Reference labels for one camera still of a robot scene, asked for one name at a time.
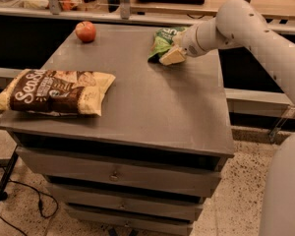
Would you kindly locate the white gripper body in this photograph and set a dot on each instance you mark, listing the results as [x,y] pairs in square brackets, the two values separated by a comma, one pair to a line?
[189,42]

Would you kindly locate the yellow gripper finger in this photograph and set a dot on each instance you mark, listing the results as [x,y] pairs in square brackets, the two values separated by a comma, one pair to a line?
[175,55]
[178,37]

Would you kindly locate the green rice chip bag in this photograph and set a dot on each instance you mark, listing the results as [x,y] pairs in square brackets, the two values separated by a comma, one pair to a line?
[162,42]

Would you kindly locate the brown sea salt chip bag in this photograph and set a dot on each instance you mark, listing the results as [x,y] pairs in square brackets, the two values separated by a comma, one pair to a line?
[56,92]

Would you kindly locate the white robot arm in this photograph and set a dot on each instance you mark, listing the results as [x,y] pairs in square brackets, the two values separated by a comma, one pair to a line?
[237,23]

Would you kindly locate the red apple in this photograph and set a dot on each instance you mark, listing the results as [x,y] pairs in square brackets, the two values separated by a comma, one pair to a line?
[85,31]

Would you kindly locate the grey drawer cabinet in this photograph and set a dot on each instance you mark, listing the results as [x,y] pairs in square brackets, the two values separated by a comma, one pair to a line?
[175,115]

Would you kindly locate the top grey drawer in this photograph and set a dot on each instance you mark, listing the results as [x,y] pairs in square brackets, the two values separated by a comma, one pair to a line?
[122,172]

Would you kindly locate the grey drawer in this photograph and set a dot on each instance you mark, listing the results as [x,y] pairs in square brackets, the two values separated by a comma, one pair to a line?
[122,172]
[125,219]
[123,202]

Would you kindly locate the middle grey drawer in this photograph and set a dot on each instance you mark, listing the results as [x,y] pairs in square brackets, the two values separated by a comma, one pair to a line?
[123,202]

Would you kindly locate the bottom grey drawer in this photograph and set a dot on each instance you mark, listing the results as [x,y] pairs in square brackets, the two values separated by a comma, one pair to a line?
[125,219]

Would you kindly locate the black stand leg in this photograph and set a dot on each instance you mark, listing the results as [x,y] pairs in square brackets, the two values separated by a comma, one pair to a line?
[7,165]

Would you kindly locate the middle metal bracket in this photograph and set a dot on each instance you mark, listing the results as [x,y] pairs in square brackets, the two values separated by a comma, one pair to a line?
[125,10]

